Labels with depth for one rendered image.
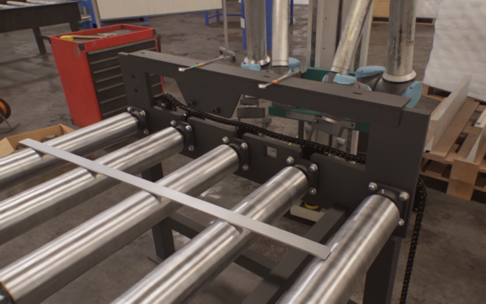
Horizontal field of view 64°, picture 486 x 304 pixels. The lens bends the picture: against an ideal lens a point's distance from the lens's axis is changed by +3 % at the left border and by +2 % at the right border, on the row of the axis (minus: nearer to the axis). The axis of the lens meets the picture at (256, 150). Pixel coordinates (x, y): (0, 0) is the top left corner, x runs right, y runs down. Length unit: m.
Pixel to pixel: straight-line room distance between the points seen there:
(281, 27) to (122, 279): 1.55
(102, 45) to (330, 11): 1.91
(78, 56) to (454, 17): 3.53
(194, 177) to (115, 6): 4.76
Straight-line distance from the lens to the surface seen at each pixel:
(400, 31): 1.89
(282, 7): 1.99
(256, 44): 2.17
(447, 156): 2.93
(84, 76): 3.46
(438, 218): 2.75
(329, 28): 2.33
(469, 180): 2.91
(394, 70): 1.96
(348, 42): 1.85
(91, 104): 3.53
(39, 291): 1.09
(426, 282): 2.30
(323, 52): 2.37
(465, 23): 4.51
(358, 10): 1.86
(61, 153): 1.55
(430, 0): 9.38
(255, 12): 2.11
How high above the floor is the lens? 1.55
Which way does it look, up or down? 28 degrees down
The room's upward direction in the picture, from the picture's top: 2 degrees counter-clockwise
